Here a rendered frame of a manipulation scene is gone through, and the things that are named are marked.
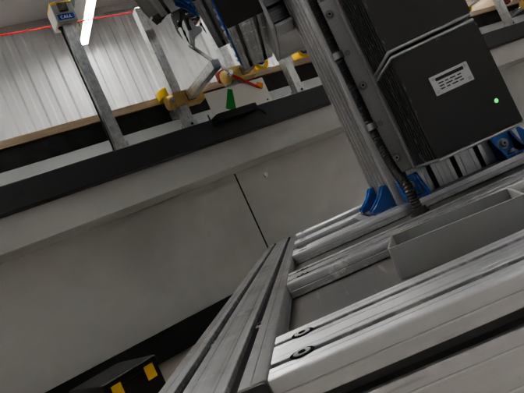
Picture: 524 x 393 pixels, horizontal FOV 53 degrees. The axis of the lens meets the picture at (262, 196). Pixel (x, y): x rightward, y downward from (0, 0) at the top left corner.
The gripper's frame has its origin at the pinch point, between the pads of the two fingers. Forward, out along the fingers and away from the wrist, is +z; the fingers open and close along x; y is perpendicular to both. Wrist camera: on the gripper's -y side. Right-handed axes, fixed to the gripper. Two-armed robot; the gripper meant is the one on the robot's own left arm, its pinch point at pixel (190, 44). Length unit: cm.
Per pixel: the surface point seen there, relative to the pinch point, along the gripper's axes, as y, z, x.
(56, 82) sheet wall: 145, -288, 722
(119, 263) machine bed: -47, 59, 27
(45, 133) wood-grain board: -52, 8, 26
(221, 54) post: 13.6, 4.2, 6.3
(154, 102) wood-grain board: -10.0, 8.2, 26.5
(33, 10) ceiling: 148, -401, 684
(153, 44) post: -10.3, -5.6, 6.0
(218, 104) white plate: 3.0, 21.8, 5.3
